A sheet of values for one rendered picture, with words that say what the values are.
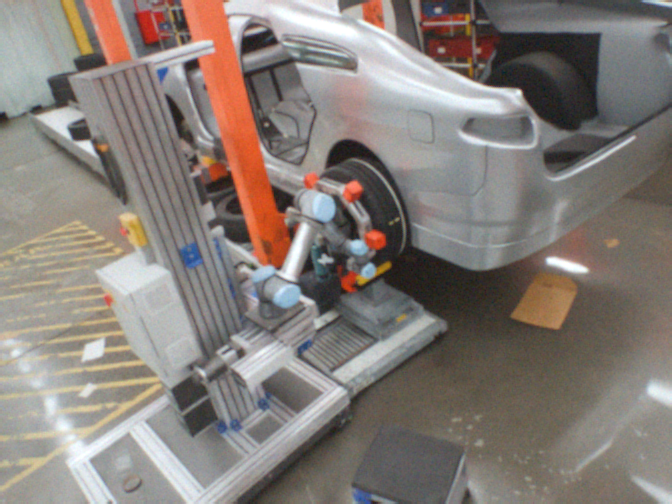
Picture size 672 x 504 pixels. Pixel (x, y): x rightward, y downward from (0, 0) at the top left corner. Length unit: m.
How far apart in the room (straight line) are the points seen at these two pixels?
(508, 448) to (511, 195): 1.25
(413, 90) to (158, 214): 1.28
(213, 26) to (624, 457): 2.94
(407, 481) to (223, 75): 2.23
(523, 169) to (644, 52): 1.63
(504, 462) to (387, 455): 0.66
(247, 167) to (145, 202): 1.10
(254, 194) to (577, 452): 2.22
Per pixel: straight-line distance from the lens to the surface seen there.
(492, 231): 2.65
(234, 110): 3.20
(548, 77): 4.04
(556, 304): 3.83
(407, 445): 2.55
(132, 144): 2.25
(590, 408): 3.19
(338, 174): 3.10
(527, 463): 2.92
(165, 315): 2.44
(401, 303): 3.52
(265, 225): 3.44
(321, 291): 3.59
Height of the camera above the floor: 2.30
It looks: 30 degrees down
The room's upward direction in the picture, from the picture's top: 12 degrees counter-clockwise
